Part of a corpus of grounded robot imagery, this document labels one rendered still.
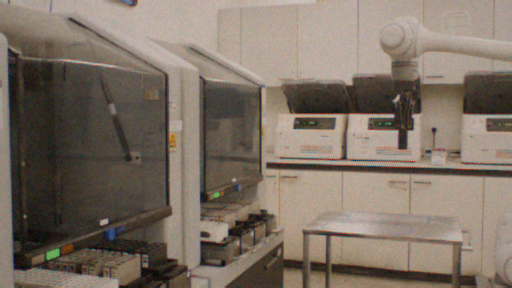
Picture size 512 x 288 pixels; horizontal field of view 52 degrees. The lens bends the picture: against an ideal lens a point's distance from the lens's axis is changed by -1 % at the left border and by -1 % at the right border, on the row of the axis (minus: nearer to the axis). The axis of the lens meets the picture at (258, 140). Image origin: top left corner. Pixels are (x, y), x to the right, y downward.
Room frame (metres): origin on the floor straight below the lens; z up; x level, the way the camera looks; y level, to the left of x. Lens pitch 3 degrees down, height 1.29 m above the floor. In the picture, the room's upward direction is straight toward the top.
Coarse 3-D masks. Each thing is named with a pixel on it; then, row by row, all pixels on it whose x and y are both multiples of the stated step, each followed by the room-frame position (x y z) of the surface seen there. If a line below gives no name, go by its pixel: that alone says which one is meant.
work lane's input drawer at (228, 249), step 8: (224, 240) 1.88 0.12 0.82; (232, 240) 1.91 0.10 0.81; (200, 248) 1.87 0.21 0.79; (208, 248) 1.85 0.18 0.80; (216, 248) 1.84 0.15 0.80; (224, 248) 1.83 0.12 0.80; (232, 248) 1.89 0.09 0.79; (200, 256) 1.87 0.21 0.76; (208, 256) 1.85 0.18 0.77; (216, 256) 1.84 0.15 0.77; (224, 256) 1.83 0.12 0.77; (232, 256) 1.89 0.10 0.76; (248, 256) 1.92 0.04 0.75
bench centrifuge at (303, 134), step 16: (288, 80) 4.37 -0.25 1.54; (304, 80) 4.32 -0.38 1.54; (320, 80) 4.27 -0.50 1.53; (336, 80) 4.22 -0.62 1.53; (288, 96) 4.52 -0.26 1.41; (304, 96) 4.47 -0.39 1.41; (320, 96) 4.43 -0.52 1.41; (336, 96) 4.38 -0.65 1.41; (304, 112) 4.69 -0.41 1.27; (320, 112) 4.65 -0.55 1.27; (336, 112) 4.60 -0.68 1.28; (352, 112) 4.55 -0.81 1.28; (288, 128) 4.23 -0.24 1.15; (304, 128) 4.18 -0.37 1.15; (320, 128) 4.13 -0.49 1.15; (336, 128) 4.09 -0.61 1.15; (288, 144) 4.22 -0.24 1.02; (304, 144) 4.17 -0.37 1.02; (320, 144) 4.12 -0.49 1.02; (336, 144) 4.07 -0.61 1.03; (336, 160) 4.12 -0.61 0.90
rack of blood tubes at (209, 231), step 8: (200, 224) 1.95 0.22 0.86; (208, 224) 1.94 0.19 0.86; (216, 224) 1.95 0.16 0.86; (224, 224) 1.94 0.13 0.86; (200, 232) 1.99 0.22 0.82; (208, 232) 1.98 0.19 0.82; (216, 232) 1.86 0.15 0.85; (224, 232) 1.92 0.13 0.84; (200, 240) 1.88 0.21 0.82; (208, 240) 1.87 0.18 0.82; (216, 240) 1.86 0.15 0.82
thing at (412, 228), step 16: (320, 224) 2.14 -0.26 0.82; (336, 224) 2.14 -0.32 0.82; (352, 224) 2.14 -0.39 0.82; (368, 224) 2.14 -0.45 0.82; (384, 224) 2.13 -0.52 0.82; (400, 224) 2.13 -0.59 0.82; (416, 224) 2.13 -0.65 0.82; (432, 224) 2.13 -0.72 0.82; (448, 224) 2.13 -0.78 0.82; (304, 240) 2.06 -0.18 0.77; (400, 240) 1.93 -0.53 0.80; (416, 240) 1.91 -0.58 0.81; (432, 240) 1.89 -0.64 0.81; (448, 240) 1.87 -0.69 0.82; (304, 256) 2.06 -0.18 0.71; (304, 272) 2.06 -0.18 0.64
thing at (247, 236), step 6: (240, 228) 2.05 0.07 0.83; (246, 228) 2.08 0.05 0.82; (228, 234) 2.01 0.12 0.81; (234, 234) 2.00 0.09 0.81; (240, 234) 1.99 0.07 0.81; (246, 234) 2.03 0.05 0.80; (252, 234) 2.09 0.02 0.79; (240, 240) 1.98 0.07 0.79; (246, 240) 2.02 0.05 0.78; (252, 240) 2.09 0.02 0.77; (240, 246) 1.98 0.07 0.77; (246, 246) 2.02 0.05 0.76; (252, 246) 2.09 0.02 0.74; (258, 246) 2.04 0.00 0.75; (252, 252) 1.98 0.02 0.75
